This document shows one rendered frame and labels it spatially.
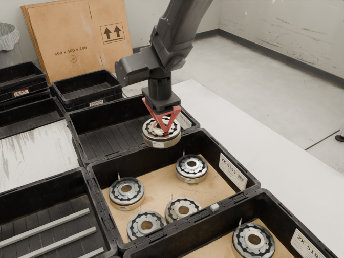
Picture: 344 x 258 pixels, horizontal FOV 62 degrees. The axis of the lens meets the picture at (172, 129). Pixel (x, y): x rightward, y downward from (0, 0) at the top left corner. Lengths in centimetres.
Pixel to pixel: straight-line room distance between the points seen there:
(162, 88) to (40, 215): 50
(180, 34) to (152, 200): 51
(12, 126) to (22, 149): 79
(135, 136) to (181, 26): 65
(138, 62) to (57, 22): 273
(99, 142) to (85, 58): 238
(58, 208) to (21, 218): 10
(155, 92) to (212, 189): 37
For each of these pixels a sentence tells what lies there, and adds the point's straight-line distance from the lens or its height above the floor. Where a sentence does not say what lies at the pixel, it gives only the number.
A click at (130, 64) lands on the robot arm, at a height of 126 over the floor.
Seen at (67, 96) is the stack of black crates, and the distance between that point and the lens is 213.
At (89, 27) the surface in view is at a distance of 342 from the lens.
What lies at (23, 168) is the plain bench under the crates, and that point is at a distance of 129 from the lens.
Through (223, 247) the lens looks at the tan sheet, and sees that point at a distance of 80.
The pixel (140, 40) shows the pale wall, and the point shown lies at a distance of 395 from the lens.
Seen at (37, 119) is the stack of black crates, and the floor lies 38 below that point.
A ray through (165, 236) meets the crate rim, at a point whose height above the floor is 93.
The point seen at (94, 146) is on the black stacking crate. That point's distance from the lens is 108.
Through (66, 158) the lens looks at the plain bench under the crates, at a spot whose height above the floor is 70.
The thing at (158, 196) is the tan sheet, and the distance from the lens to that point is 88.
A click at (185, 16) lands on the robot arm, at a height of 137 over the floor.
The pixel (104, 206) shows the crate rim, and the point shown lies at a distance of 75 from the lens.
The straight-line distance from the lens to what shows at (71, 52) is 337.
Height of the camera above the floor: 151
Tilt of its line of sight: 37 degrees down
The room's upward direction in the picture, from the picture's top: straight up
